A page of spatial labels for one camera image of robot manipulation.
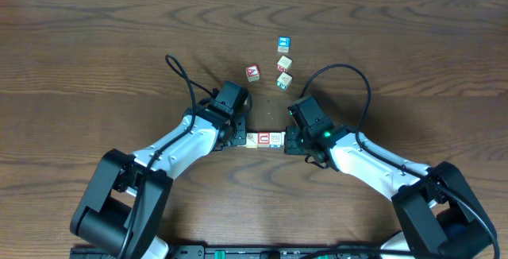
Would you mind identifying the plain cream wooden block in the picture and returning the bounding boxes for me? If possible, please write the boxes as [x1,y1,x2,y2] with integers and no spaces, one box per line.
[281,132,286,146]

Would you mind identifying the blue-edged number 3 block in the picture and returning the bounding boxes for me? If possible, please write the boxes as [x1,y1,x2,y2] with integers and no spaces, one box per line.
[269,132,283,148]

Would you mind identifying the red U wooden block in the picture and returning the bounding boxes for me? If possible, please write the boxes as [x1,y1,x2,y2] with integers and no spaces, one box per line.
[257,132,271,147]

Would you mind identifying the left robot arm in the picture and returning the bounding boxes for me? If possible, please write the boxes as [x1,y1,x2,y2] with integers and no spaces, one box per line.
[70,81,252,258]

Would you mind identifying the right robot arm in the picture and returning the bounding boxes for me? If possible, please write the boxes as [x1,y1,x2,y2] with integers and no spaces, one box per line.
[286,95,500,258]

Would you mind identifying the red A wooden block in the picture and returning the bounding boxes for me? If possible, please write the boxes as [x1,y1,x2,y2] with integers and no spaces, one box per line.
[245,64,260,82]

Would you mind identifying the green J wooden block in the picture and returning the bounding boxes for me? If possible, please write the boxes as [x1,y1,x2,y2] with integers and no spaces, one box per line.
[276,72,293,90]

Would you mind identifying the red M wooden block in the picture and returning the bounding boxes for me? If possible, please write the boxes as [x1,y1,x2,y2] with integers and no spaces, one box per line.
[277,56,293,73]

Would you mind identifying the blue-top wooden block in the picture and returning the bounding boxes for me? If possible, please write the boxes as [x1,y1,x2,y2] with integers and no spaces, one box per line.
[277,37,291,53]

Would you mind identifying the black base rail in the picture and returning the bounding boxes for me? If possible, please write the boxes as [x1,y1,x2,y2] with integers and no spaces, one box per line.
[69,245,381,259]

